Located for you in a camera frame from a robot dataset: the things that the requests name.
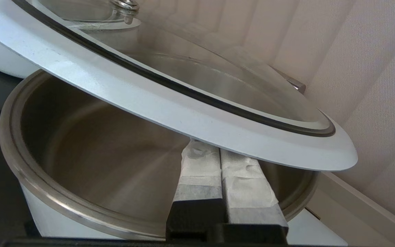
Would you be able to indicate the white pot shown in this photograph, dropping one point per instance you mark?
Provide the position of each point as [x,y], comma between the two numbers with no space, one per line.
[98,154]
[2,58]

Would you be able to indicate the steel lid hinge bracket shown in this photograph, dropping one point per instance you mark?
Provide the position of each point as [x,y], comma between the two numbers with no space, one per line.
[295,84]

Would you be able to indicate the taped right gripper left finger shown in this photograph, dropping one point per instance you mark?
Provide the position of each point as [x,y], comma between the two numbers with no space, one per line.
[199,178]

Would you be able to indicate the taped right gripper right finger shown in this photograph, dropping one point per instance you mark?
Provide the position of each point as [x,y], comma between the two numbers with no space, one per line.
[249,192]

